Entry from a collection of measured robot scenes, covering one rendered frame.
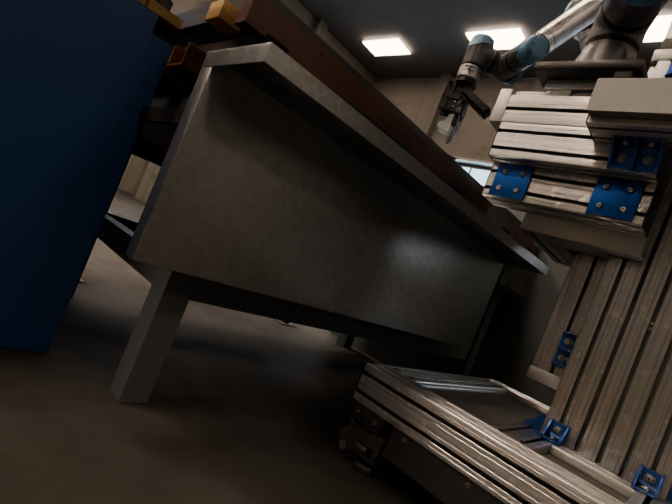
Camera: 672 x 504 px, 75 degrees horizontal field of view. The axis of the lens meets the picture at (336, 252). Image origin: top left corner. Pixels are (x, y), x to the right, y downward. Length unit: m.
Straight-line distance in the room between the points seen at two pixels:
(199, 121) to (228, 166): 0.09
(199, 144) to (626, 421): 1.03
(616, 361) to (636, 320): 0.10
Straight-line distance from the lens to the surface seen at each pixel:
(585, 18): 1.66
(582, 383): 1.19
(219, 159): 0.82
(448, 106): 1.52
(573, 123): 1.15
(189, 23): 1.25
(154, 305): 0.96
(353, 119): 0.79
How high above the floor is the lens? 0.43
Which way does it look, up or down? 1 degrees up
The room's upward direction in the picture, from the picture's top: 22 degrees clockwise
